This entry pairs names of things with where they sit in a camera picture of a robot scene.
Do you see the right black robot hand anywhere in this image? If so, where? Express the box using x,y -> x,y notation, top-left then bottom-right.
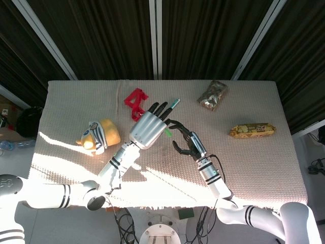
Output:
165,118 -> 208,162

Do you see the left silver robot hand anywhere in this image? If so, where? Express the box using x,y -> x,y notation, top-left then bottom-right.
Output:
128,101 -> 173,150

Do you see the green pen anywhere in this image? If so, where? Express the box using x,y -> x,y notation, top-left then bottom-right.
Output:
164,98 -> 181,137

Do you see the beige woven table cloth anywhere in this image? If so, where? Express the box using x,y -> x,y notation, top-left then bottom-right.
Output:
28,79 -> 309,212

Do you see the yellow plush toy striped shirt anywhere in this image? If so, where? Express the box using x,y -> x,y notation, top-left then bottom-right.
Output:
76,118 -> 121,156

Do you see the crinkled gold snack bag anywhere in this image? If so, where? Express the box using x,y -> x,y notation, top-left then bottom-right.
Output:
197,80 -> 229,112

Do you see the gold wrapped snack bar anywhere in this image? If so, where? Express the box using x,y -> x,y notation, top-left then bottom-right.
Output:
230,123 -> 276,139

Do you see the dark green small box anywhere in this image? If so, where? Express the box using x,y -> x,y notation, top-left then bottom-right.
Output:
178,208 -> 195,220

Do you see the white robot torso base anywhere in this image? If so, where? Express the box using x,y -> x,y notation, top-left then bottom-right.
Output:
139,212 -> 181,244

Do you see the clear plastic water bottle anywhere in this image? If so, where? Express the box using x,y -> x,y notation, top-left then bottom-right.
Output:
0,139 -> 36,151

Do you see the cardboard box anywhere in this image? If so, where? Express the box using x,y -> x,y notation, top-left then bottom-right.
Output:
0,94 -> 24,142

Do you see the red plastic frame toy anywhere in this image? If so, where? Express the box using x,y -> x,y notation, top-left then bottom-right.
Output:
124,87 -> 149,121

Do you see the black cable bundle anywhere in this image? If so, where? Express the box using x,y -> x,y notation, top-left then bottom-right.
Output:
106,198 -> 143,244

